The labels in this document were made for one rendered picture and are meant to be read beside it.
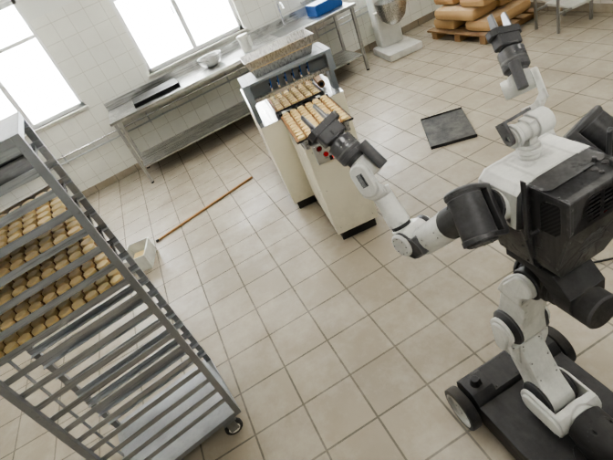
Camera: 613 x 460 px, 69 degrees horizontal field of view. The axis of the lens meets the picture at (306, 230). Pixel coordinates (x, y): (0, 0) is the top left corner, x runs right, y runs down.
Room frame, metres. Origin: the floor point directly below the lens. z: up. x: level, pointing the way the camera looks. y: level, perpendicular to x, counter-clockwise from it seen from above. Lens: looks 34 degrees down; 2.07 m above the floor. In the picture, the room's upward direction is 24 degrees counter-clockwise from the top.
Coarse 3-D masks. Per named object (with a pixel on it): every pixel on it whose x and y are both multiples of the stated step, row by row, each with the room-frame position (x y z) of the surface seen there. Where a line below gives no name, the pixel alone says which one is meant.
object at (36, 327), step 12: (108, 276) 1.65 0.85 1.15; (120, 276) 1.60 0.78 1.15; (84, 288) 1.63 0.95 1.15; (96, 288) 1.62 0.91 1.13; (108, 288) 1.57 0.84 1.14; (72, 300) 1.58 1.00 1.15; (84, 300) 1.57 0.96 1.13; (48, 312) 1.57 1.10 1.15; (60, 312) 1.53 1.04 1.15; (36, 324) 1.53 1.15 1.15; (48, 324) 1.49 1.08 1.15; (12, 336) 1.51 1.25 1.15; (24, 336) 1.48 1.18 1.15; (0, 348) 1.48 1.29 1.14; (12, 348) 1.44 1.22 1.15
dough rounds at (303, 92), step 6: (300, 84) 3.72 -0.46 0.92; (306, 84) 3.64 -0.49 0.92; (312, 84) 3.64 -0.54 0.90; (294, 90) 3.62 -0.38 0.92; (300, 90) 3.61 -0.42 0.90; (306, 90) 3.49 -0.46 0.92; (312, 90) 3.44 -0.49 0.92; (318, 90) 3.39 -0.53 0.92; (276, 96) 3.72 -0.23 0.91; (288, 96) 3.55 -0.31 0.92; (294, 96) 3.56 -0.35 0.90; (300, 96) 3.43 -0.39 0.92; (306, 96) 3.38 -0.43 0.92; (270, 102) 3.65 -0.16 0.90; (276, 102) 3.53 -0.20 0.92; (282, 102) 3.49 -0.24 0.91; (288, 102) 3.41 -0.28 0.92; (294, 102) 3.37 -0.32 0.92; (276, 108) 3.43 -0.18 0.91; (282, 108) 3.37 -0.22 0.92
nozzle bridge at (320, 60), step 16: (320, 48) 3.48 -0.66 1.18; (288, 64) 3.44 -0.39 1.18; (304, 64) 3.46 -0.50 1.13; (320, 64) 3.46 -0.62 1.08; (240, 80) 3.58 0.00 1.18; (256, 80) 3.39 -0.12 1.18; (272, 80) 3.46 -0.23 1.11; (288, 80) 3.46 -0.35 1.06; (304, 80) 3.41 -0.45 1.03; (336, 80) 3.49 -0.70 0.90; (256, 96) 3.45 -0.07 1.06; (272, 96) 3.40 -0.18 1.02; (256, 112) 3.47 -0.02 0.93
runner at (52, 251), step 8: (80, 232) 1.55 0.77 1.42; (64, 240) 1.53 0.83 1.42; (72, 240) 1.54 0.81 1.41; (56, 248) 1.52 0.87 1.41; (64, 248) 1.53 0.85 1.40; (40, 256) 1.50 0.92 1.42; (48, 256) 1.51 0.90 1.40; (24, 264) 1.49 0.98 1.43; (32, 264) 1.49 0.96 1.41; (16, 272) 1.47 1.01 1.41; (24, 272) 1.48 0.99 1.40; (0, 280) 1.46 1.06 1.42; (8, 280) 1.46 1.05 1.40
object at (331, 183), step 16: (304, 160) 2.97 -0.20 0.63; (336, 160) 2.68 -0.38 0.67; (320, 176) 2.68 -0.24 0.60; (336, 176) 2.68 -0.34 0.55; (320, 192) 2.71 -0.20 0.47; (336, 192) 2.68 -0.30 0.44; (352, 192) 2.68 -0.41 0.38; (336, 208) 2.68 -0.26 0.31; (352, 208) 2.68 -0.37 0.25; (368, 208) 2.69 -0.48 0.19; (336, 224) 2.68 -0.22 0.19; (352, 224) 2.68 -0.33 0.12; (368, 224) 2.72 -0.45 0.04
